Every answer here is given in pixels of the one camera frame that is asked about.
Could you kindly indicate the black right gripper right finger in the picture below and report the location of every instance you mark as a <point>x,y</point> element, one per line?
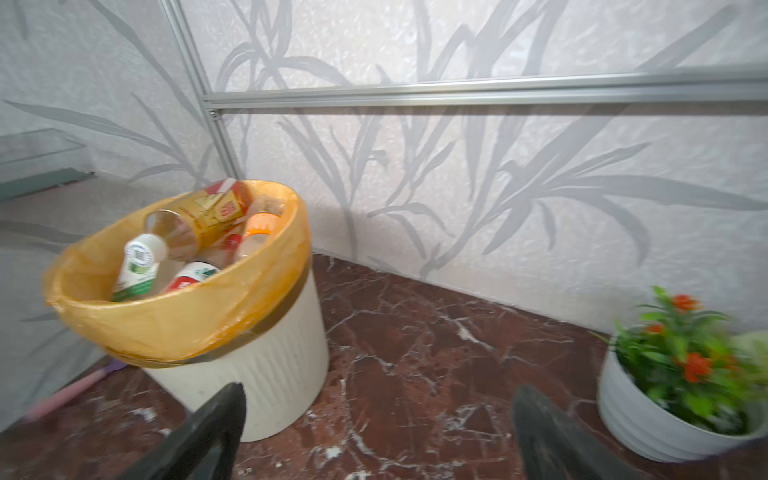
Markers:
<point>553,446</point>

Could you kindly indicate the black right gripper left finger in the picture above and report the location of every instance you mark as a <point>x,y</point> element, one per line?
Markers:
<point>204,447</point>

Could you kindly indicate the red label bottle red cap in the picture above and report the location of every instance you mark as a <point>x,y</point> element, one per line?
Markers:
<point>207,263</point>

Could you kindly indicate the red yellow drink can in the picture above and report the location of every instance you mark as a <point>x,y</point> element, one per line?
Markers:
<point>196,220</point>

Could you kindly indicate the white bin yellow bag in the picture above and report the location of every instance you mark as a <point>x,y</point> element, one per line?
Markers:
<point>258,323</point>

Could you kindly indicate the orange label bottle by bin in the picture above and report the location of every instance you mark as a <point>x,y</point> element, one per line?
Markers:
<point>257,231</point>

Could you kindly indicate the purple spatula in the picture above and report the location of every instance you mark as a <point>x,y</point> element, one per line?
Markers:
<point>70,392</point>

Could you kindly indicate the white pot with plant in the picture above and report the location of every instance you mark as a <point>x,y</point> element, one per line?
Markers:
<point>679,387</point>

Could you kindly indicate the lime juice bottle white cap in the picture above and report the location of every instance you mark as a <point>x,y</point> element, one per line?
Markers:
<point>142,258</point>

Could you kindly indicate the clear wall shelf green mat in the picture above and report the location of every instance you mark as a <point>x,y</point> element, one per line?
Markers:
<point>39,160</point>

